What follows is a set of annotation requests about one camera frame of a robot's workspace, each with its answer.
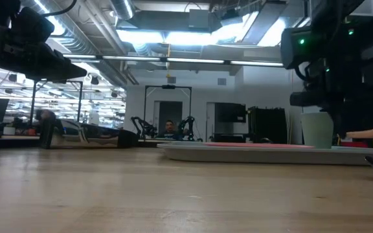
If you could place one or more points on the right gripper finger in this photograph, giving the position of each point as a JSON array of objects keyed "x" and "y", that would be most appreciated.
[{"x": 339, "y": 124}]

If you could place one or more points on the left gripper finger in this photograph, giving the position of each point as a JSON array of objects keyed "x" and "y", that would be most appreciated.
[{"x": 57, "y": 66}]

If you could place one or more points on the light green cup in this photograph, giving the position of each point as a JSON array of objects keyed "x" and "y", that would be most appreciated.
[{"x": 317, "y": 129}]

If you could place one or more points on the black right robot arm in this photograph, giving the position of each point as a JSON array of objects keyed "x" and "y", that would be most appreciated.
[{"x": 335, "y": 19}]

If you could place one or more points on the black background robot arm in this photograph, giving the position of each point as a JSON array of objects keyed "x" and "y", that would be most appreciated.
[
  {"x": 146, "y": 127},
  {"x": 187, "y": 124}
]

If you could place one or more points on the grey plastic tray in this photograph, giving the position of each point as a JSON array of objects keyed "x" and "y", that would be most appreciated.
[{"x": 238, "y": 155}]

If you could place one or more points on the red background box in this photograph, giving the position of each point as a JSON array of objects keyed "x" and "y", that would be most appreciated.
[{"x": 355, "y": 144}]

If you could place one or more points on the person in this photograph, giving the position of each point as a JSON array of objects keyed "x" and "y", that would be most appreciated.
[
  {"x": 170, "y": 129},
  {"x": 45, "y": 115}
]

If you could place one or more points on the black cabinet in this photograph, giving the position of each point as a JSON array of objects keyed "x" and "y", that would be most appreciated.
[{"x": 267, "y": 124}]

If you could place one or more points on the background table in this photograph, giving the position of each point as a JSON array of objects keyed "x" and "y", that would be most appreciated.
[{"x": 11, "y": 139}]

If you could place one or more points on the black background monitor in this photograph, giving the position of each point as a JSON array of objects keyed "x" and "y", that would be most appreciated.
[{"x": 230, "y": 112}]

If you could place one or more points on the long ceiling light bar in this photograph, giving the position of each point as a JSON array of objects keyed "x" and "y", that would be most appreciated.
[{"x": 193, "y": 60}]

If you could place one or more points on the silver ceiling duct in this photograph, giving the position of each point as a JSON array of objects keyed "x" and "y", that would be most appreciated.
[{"x": 123, "y": 8}]

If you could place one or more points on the black background station frame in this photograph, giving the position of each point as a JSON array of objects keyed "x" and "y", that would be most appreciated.
[{"x": 167, "y": 86}]

